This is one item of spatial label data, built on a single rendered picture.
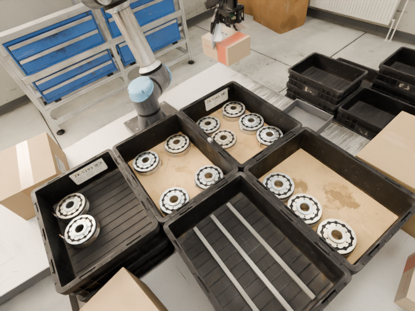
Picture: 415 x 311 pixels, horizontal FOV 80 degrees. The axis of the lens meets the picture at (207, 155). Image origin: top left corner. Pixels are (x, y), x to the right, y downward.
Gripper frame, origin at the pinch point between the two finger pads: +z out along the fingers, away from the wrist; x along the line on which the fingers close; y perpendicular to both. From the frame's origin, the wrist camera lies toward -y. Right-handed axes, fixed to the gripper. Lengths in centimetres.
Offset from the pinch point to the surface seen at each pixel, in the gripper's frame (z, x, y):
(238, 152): 26.6, -21.9, 29.3
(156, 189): 27, -55, 21
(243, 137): 26.6, -15.0, 25.0
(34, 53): 37, -60, -168
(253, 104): 21.2, -1.8, 17.9
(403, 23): 92, 266, -17
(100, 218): 27, -76, 17
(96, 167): 21, -68, 1
